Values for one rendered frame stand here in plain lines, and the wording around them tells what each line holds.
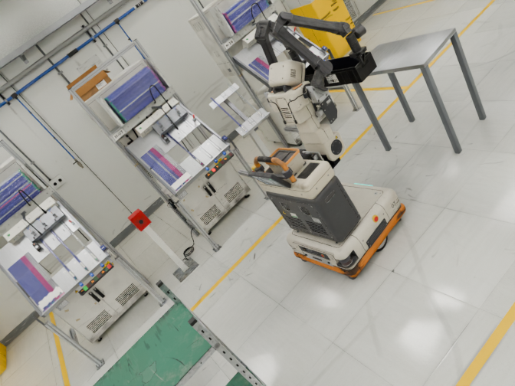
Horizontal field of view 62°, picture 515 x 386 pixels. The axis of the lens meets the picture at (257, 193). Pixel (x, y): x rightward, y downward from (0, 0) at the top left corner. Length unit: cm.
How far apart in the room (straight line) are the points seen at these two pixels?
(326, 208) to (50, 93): 383
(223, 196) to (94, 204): 196
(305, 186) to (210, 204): 198
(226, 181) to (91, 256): 150
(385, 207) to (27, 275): 291
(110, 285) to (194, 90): 292
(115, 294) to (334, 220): 239
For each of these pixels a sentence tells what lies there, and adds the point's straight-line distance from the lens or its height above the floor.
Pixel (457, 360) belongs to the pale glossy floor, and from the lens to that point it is 248.
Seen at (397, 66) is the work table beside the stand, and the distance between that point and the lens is 338.
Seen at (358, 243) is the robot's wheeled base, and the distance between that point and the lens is 288.
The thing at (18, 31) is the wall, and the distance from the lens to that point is 563.
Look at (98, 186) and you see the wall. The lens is 573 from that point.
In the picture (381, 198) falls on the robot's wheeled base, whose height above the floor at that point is 28.
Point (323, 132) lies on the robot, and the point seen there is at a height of 87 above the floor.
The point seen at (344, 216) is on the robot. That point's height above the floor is 43.
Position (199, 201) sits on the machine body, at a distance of 433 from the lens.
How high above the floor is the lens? 208
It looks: 27 degrees down
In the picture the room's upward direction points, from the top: 36 degrees counter-clockwise
